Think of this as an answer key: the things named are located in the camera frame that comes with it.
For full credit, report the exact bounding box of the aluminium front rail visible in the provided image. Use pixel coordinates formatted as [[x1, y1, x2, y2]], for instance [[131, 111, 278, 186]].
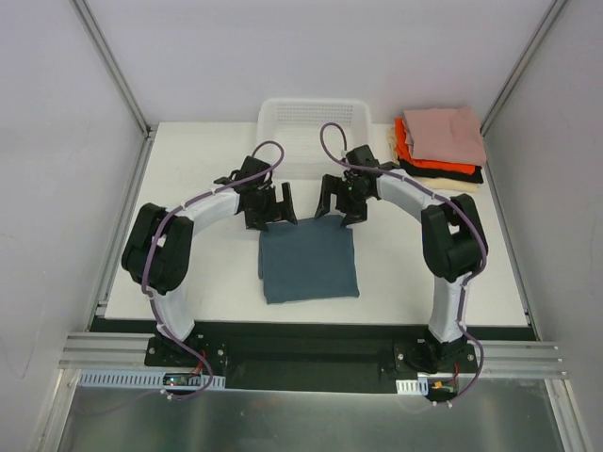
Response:
[[58, 332, 570, 379]]

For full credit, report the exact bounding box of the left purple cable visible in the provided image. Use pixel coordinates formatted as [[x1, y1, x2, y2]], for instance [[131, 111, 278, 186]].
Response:
[[143, 140, 286, 402]]

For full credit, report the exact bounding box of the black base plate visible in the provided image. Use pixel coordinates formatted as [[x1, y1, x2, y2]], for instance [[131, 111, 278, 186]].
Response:
[[89, 317, 489, 395]]

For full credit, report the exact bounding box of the cream folded t shirt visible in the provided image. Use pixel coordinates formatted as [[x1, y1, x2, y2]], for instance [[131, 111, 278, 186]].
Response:
[[386, 127, 480, 193]]

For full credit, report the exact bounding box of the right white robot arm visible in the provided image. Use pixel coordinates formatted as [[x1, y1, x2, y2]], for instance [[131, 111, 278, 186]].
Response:
[[315, 145, 488, 374]]

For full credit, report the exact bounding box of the left slotted cable duct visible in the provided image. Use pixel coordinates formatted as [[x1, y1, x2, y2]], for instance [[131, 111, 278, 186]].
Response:
[[79, 370, 226, 391]]

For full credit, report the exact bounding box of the left aluminium frame post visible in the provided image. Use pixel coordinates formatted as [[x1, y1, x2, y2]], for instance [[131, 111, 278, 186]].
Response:
[[70, 0, 156, 137]]

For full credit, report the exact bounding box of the slotted cable duct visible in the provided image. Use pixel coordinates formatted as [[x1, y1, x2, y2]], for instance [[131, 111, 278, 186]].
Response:
[[396, 377, 430, 396], [79, 370, 226, 391]]

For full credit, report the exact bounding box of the pink folded t shirt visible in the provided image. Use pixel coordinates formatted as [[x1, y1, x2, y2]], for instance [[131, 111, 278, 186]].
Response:
[[403, 106, 487, 166]]

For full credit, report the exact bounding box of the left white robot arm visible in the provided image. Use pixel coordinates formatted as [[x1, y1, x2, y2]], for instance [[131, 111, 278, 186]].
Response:
[[121, 156, 298, 366]]

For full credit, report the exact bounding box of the black folded t shirt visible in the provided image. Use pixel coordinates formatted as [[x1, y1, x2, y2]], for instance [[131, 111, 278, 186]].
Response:
[[399, 160, 484, 185]]

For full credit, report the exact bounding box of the blue-grey t shirt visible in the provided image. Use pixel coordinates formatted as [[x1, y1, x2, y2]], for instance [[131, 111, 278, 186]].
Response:
[[258, 215, 360, 304]]

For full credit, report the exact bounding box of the right aluminium frame post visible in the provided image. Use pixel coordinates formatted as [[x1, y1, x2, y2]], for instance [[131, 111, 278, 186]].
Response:
[[478, 0, 569, 136]]

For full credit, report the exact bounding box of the aluminium frame post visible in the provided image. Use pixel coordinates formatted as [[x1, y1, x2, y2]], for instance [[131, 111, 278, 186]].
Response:
[[478, 0, 569, 136], [70, 0, 156, 137]]

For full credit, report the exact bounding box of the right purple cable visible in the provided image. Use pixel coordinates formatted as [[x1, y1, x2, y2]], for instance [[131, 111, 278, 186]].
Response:
[[319, 122, 489, 415]]

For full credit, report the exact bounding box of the right slotted cable duct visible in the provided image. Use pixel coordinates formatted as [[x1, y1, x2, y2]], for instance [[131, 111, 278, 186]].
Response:
[[396, 377, 430, 396]]

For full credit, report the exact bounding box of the orange folded t shirt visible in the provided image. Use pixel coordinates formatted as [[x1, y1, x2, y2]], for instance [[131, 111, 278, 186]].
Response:
[[394, 118, 477, 175]]

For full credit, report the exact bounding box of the purple cable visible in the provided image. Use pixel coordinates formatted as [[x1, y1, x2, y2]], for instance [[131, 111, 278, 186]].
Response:
[[143, 140, 286, 402], [319, 122, 489, 415]]

